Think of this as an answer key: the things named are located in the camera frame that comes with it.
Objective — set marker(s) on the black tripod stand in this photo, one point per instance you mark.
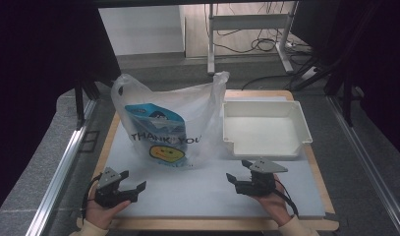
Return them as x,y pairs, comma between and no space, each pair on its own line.
79,98

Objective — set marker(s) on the person's right hand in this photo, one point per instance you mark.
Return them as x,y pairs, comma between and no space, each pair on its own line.
274,205

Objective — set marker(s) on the white power strip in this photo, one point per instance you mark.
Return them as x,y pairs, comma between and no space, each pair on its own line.
309,73

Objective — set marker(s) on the blue snack pouch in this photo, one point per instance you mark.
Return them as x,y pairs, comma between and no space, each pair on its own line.
155,126

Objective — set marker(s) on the clear printed plastic bag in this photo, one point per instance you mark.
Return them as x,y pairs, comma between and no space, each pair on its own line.
200,111

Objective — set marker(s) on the white panel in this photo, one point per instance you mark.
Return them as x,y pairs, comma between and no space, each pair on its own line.
142,29

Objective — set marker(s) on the black metal stand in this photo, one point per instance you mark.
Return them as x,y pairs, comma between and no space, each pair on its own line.
346,98

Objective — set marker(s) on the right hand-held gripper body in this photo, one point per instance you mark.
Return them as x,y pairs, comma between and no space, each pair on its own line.
259,183

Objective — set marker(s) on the person's left hand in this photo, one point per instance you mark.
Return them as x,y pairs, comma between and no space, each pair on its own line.
101,214

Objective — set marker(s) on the black curtain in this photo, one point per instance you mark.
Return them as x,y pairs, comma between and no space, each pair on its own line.
377,49
40,65

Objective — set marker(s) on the black floor bracket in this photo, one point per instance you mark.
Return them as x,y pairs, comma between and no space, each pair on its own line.
89,141

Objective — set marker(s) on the pale grey table mat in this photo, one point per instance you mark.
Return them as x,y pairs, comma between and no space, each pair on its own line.
194,196

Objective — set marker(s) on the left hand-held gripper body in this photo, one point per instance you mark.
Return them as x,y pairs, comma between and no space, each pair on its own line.
113,196

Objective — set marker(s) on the white plastic tray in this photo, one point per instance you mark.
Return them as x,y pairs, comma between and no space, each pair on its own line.
263,131

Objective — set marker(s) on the white metal desk frame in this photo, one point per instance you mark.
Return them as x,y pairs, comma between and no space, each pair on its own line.
250,21

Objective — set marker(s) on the aluminium rail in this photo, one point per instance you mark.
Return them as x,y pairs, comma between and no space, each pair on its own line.
58,177
368,167

